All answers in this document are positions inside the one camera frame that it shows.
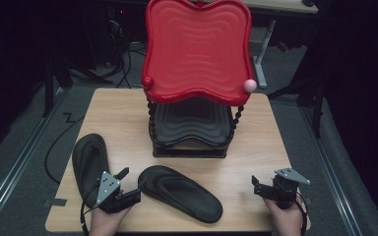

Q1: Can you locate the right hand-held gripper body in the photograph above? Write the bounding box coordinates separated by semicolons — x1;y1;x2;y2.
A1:
265;167;311;210

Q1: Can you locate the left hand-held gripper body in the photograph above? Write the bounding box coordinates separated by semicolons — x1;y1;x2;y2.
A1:
95;170;128;214

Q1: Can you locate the red and black tiered shoe rack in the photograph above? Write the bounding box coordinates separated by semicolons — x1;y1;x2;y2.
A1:
141;0;258;159

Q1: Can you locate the black metal stand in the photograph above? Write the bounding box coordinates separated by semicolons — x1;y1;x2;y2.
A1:
268;73;327;140
41;53;114;118

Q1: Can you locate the person's right hand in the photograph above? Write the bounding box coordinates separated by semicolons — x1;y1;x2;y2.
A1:
263;194;305;236

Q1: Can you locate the desk with white leg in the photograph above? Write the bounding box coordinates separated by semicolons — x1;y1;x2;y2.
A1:
242;0;319;90

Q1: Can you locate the bundle of black cables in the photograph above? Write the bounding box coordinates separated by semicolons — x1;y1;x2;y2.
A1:
106;18;147;89

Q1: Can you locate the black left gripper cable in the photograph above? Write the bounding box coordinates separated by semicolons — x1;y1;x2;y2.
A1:
80;182;102;236

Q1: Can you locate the black slipper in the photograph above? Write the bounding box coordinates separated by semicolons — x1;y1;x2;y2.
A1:
71;133;112;209
137;165;224;224

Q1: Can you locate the grey tape strip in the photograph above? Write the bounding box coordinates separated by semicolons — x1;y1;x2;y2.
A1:
42;198;68;208

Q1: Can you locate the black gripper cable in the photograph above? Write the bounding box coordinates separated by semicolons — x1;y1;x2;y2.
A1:
80;182;102;236
294;192;310;236

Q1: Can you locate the metal floor rail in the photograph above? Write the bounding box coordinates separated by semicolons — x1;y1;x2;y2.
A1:
299;107;363;236
0;88;65;228

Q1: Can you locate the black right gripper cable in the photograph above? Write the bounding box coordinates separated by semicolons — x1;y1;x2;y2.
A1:
294;192;310;236

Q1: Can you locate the black floor cable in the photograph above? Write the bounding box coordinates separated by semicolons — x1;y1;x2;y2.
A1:
43;112;84;185

